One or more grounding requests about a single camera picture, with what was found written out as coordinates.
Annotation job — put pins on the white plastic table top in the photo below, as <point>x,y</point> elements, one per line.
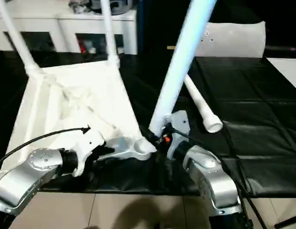
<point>66,100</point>

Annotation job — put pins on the white plastic table leg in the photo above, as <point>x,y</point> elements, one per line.
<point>109,31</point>
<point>16,35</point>
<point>202,105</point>
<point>183,52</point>

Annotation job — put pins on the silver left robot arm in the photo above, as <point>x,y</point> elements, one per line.
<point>31,171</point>

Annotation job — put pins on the small yellow label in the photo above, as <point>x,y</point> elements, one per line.
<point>170,47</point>

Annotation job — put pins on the black work mat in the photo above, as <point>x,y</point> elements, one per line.
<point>257,95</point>

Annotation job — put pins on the red packet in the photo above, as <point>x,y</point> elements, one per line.
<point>84,46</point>

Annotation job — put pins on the black cabinet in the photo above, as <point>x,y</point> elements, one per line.
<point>162,23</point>

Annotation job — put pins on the white chair back panel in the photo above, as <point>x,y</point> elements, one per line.
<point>236,39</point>

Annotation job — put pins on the grey and black helmet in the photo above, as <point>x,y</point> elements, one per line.
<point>121,4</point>

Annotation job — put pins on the white cabinet with glass doors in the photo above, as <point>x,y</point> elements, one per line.
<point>54,26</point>

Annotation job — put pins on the white sheet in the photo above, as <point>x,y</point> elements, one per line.
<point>286,71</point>

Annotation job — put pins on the black metal stand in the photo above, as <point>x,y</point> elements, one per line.
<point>288,221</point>

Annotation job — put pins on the black tangled clutter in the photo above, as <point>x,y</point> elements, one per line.
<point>78,6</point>

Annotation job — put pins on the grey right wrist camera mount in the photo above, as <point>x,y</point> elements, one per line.
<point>180,121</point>

